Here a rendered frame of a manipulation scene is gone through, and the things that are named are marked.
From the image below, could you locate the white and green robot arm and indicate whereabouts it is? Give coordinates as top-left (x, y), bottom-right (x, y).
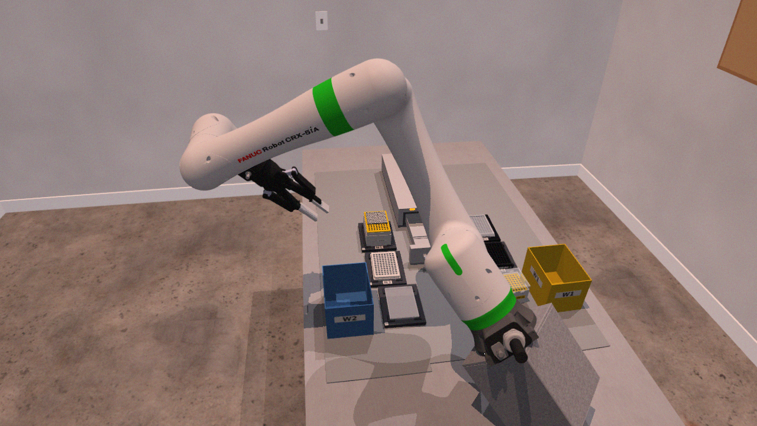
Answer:
top-left (180, 59), bottom-right (539, 367)

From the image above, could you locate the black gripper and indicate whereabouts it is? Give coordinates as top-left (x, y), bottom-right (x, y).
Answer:
top-left (252, 159), bottom-right (329, 222)

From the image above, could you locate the yellow open-top bin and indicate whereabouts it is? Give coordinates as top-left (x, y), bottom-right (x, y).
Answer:
top-left (522, 244), bottom-right (592, 312)

